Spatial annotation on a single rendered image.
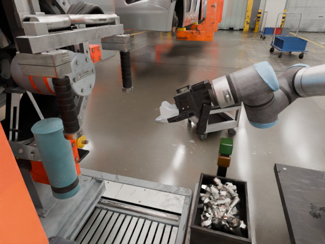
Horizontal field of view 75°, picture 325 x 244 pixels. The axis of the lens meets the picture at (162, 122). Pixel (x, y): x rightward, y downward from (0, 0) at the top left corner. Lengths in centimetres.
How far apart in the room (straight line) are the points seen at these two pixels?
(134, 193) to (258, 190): 79
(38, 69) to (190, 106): 40
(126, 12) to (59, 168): 264
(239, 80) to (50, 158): 58
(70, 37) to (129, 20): 260
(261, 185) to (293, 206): 53
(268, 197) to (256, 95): 98
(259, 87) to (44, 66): 52
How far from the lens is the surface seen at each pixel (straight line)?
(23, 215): 27
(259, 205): 147
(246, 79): 63
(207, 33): 418
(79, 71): 67
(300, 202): 113
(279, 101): 74
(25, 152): 77
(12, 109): 85
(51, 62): 49
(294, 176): 126
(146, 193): 131
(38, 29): 51
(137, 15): 313
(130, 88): 82
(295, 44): 601
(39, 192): 110
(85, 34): 63
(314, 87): 70
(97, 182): 133
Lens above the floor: 102
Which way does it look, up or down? 28 degrees down
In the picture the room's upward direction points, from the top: straight up
